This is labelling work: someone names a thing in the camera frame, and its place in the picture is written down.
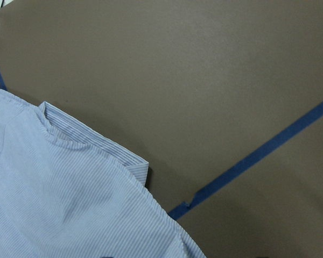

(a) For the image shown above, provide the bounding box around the light blue striped shirt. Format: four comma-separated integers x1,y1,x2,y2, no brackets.
0,89,203,257

